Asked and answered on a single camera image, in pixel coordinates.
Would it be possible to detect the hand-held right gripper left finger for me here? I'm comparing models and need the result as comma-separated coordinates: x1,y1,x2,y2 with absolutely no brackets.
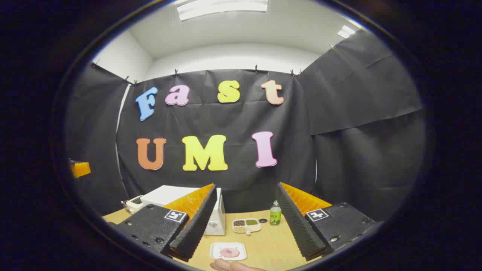
108,183,219,262

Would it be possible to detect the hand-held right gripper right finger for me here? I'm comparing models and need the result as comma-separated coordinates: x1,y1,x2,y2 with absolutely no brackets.
276,182,378,261

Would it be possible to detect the white square plate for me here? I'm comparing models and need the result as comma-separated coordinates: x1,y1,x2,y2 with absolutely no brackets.
210,242,247,261

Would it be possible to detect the white microwave oven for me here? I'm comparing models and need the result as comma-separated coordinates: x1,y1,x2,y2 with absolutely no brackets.
140,185,226,236

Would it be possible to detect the green drink bottle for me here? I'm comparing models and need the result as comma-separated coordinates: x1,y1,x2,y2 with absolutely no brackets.
270,200,282,226

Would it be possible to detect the white divided dish of beans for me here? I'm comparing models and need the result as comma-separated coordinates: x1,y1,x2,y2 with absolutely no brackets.
232,218,262,236

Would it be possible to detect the cream white toaster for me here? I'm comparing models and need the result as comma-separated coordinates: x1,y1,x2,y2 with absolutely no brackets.
125,195,144,214

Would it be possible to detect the black backdrop cloth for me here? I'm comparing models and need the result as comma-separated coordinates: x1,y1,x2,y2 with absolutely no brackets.
66,28,426,222

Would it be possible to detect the long ceiling light panel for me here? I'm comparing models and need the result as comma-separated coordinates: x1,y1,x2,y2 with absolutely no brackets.
177,0,268,21

